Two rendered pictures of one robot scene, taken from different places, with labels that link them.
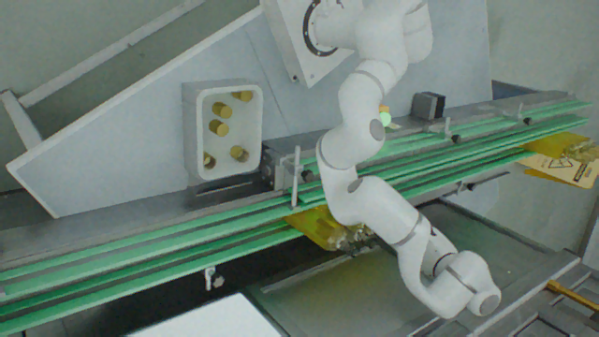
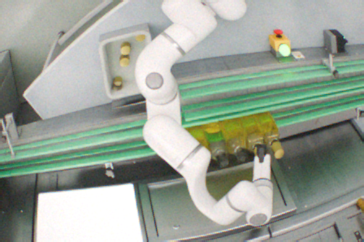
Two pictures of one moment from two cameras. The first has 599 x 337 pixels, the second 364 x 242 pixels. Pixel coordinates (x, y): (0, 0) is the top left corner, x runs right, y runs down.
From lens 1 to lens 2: 0.80 m
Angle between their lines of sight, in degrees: 33
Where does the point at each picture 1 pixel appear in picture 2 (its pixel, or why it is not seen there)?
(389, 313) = not seen: hidden behind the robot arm
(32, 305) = (29, 164)
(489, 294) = (255, 213)
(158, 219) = (80, 126)
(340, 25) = not seen: outside the picture
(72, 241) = (41, 134)
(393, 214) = (166, 148)
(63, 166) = (42, 92)
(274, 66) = not seen: hidden behind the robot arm
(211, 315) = (106, 192)
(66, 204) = (46, 112)
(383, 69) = (179, 31)
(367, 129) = (143, 81)
